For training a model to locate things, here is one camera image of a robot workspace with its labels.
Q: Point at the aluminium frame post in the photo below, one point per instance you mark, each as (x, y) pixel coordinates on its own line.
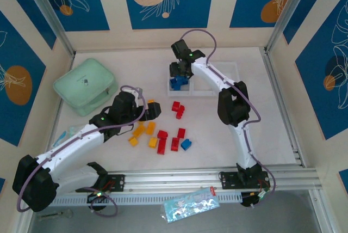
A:
(290, 7)
(47, 7)

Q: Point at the printed plastic packet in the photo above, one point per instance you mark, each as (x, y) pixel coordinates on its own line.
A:
(190, 205)

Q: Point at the mint green zipper pouch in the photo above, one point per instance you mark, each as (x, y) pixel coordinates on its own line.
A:
(81, 80)

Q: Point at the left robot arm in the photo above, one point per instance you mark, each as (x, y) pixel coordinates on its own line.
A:
(68, 148)

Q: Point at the aluminium side rail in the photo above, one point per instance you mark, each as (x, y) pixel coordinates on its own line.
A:
(285, 124)
(71, 64)

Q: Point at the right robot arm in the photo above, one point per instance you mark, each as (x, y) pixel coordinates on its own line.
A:
(233, 105)

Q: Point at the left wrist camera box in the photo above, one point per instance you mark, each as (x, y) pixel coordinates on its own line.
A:
(139, 91)

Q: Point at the yellow lego brick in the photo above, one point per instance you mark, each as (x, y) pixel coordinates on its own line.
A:
(152, 142)
(133, 141)
(138, 131)
(150, 101)
(150, 128)

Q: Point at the white three-compartment tray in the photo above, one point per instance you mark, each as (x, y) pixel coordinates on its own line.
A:
(206, 90)

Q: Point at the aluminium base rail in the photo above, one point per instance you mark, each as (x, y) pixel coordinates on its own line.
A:
(176, 180)

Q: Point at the small clear plastic bag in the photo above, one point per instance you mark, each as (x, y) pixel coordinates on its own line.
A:
(69, 131)

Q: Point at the black connector module with LED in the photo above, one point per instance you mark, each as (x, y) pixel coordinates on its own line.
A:
(93, 199)
(248, 201)

